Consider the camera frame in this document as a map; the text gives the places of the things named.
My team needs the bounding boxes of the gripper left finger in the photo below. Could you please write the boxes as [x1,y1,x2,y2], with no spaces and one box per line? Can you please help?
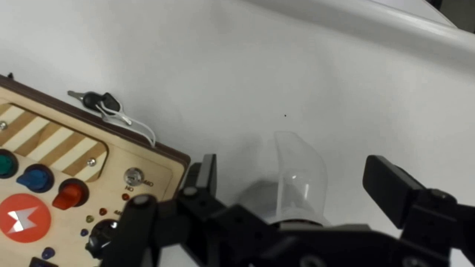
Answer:
[101,154,282,267]

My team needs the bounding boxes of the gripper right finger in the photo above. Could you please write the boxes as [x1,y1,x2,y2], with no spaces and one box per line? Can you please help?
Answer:
[362,155,475,267]

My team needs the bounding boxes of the wooden switch board toy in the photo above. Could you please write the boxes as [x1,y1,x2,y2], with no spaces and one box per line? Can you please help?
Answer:
[0,73,191,267]

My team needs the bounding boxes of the black keys with white cord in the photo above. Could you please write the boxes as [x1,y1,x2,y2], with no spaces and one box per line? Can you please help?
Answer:
[68,90,156,147]

